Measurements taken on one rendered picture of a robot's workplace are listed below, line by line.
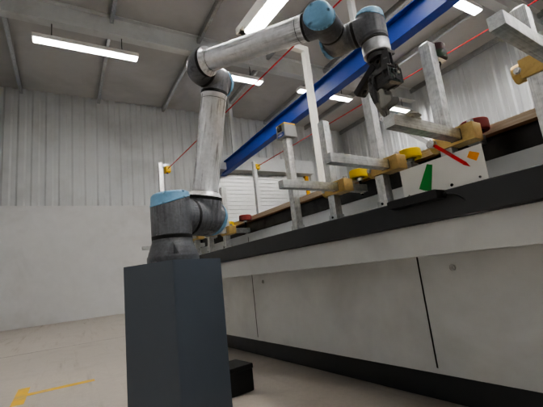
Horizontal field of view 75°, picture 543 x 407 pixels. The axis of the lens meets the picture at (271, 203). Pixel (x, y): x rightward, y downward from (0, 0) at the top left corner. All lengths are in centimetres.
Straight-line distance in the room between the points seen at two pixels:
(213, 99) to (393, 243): 92
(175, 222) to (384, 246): 75
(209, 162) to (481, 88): 863
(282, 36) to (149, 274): 92
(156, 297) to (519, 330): 114
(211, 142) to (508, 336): 125
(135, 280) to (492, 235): 112
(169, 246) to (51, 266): 734
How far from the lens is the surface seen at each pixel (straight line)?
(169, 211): 134
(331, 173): 147
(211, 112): 156
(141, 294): 133
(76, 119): 941
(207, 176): 150
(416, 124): 97
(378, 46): 128
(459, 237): 115
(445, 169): 115
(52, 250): 862
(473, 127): 114
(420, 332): 153
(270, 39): 132
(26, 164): 906
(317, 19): 123
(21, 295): 860
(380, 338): 166
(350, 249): 141
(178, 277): 123
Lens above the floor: 53
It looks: 11 degrees up
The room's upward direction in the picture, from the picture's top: 6 degrees counter-clockwise
